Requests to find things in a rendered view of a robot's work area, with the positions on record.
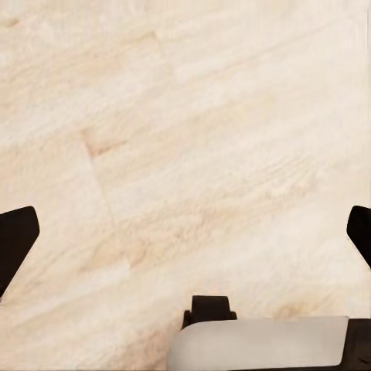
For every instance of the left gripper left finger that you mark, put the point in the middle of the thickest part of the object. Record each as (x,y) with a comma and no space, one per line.
(19,230)

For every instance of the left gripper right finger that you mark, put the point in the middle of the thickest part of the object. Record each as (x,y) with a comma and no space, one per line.
(359,230)

